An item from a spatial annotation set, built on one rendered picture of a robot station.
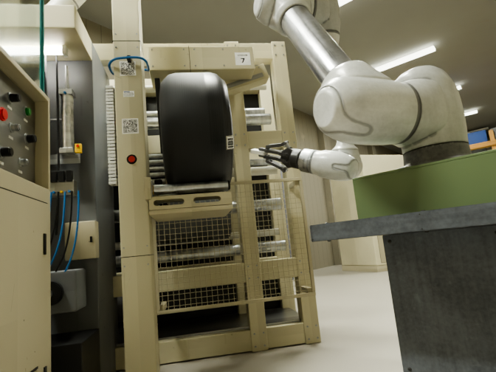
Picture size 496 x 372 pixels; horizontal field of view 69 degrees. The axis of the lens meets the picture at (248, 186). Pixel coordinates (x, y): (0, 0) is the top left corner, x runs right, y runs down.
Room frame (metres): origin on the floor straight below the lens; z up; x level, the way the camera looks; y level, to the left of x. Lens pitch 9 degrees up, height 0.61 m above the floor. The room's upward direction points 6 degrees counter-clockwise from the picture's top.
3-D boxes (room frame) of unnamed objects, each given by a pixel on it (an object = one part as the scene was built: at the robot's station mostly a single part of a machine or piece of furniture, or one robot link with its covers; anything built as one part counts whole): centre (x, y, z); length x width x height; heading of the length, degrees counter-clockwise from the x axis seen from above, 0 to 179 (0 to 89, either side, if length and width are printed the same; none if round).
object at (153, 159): (2.09, 0.56, 1.05); 0.20 x 0.15 x 0.30; 100
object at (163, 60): (2.07, 0.21, 1.71); 0.61 x 0.25 x 0.15; 100
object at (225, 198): (1.61, 0.26, 0.84); 0.36 x 0.09 x 0.06; 100
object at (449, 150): (0.93, -0.50, 0.78); 0.22 x 0.18 x 0.06; 136
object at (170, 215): (1.75, 0.28, 0.80); 0.37 x 0.36 x 0.02; 10
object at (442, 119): (0.92, -0.48, 0.92); 0.18 x 0.16 x 0.22; 111
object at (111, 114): (1.64, 0.61, 1.19); 0.05 x 0.04 x 0.48; 10
